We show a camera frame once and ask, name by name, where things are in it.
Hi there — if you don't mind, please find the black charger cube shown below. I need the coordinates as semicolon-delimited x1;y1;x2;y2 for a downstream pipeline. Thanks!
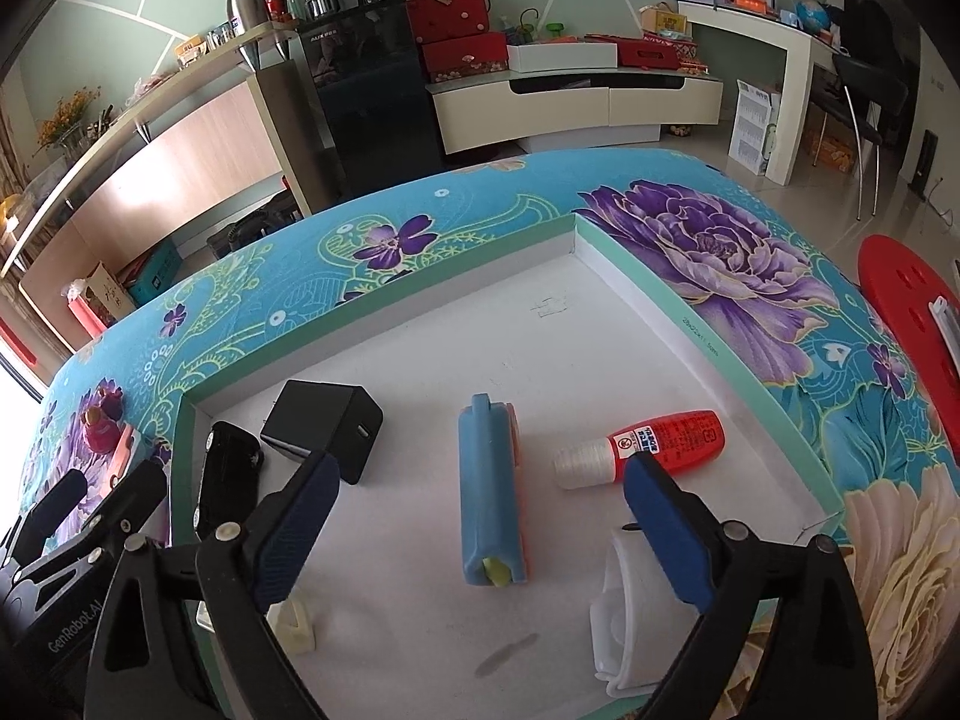
260;380;385;485

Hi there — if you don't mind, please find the orange box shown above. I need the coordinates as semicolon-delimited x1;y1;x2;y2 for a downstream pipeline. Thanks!
802;127;856;173

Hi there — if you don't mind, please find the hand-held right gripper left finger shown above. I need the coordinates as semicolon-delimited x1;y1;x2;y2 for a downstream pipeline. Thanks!
88;451;342;720

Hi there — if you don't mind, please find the white flat box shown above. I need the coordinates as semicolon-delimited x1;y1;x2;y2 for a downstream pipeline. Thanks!
508;41;620;74

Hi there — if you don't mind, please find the yellow flower bouquet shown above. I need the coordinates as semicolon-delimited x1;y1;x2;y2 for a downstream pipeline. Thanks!
34;88;102;158

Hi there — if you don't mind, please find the black router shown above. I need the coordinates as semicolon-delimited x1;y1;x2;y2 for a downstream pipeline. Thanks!
907;131;938;196

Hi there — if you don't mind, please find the red glue bottle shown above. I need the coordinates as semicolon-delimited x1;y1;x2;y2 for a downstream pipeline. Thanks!
553;410;725;491

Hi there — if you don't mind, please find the steel thermos jug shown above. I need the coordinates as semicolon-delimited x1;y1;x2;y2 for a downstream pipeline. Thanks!
227;0;271;35

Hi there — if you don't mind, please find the white tape ring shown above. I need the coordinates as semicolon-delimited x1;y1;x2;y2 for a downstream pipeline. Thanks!
589;525;710;698

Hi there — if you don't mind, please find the white television stand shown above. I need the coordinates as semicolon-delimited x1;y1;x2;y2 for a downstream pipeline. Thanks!
426;71;725;155

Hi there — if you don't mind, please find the flat red box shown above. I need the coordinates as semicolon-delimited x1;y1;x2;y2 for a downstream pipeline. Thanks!
617;34;706;68

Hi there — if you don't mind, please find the black cabinet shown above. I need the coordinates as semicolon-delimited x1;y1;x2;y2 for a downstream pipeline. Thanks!
296;0;443;196

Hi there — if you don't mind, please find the black chair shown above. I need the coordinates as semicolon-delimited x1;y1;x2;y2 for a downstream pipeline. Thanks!
832;52;912;222

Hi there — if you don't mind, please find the white printed carton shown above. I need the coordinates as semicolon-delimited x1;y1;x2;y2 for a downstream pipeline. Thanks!
727;79;781;177

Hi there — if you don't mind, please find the black bag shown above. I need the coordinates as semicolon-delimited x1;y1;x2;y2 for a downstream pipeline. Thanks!
206;191;305;260

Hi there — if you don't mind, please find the cream hair claw clip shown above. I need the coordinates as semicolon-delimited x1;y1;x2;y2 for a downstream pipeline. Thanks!
266;592;317;657

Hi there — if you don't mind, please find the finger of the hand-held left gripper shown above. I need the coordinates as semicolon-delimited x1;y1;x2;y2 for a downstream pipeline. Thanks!
11;469;89;567
15;457;170;593

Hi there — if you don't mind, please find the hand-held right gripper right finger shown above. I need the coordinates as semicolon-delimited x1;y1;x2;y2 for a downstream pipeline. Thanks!
622;451;878;720

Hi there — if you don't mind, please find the red round stool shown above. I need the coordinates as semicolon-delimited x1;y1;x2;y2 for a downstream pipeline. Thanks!
857;235;960;466

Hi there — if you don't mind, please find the brown cardboard box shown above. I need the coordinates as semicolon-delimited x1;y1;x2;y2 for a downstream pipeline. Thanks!
82;262;136;323

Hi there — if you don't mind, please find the red gift bag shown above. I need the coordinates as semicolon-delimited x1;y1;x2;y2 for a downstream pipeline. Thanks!
407;0;490;42

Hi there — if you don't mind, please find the pink toy bear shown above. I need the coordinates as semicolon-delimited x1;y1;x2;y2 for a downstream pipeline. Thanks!
84;382;125;451

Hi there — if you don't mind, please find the wooden sideboard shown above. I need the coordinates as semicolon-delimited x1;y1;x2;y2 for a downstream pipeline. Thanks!
0;19;331;308

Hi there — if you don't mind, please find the red gift box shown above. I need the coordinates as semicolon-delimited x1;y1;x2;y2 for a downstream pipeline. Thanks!
421;34;511;83

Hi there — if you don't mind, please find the white desk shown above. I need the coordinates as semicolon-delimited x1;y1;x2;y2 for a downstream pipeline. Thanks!
679;0;848;188

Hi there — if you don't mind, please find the white packet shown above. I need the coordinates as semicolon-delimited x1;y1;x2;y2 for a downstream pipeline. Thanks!
928;298;960;376

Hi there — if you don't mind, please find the black toy car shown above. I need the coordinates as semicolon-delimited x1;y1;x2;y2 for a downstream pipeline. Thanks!
193;420;265;541

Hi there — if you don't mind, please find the teal white cardboard box lid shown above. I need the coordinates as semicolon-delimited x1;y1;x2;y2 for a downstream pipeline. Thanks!
169;211;847;720

